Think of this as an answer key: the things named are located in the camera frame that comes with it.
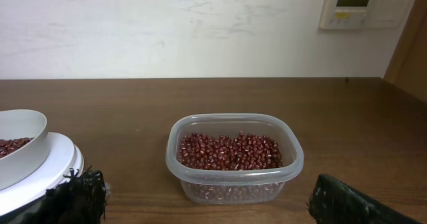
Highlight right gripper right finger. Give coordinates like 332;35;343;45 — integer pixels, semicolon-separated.
308;174;420;224

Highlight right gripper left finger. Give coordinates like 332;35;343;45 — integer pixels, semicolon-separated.
21;168;107;224

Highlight white digital kitchen scale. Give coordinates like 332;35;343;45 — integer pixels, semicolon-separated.
1;132;84;215

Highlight white round bowl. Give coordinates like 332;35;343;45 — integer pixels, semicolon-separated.
1;109;50;189

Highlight red beans in bowl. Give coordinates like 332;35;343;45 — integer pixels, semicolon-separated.
0;137;33;158

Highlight red beans in container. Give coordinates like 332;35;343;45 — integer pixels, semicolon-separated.
177;132;284;171

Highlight clear plastic bean container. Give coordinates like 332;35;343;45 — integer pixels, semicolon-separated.
165;113;304;205

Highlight white wall control panel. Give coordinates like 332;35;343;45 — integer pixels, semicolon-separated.
319;0;413;30

